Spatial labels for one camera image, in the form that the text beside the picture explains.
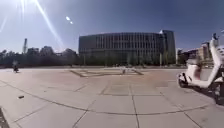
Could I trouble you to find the row of trees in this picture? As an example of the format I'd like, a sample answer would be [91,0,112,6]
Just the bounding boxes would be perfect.
[0,45,178,69]

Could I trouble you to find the tall slim tower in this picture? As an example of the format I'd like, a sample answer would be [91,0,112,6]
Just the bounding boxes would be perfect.
[22,37,28,54]

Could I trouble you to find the large curved glass building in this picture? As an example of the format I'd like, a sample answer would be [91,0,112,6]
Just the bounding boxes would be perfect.
[78,29,177,66]

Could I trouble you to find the person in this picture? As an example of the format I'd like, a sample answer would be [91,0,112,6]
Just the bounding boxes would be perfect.
[12,59,20,74]

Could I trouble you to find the paved stone plaza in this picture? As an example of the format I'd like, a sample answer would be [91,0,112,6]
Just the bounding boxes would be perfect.
[0,66,224,128]

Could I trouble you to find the white scooter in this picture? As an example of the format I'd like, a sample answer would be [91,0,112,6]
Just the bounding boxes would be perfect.
[176,32,224,105]

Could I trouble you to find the brown low building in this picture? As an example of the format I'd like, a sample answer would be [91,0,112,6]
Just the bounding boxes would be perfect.
[176,41,214,66]

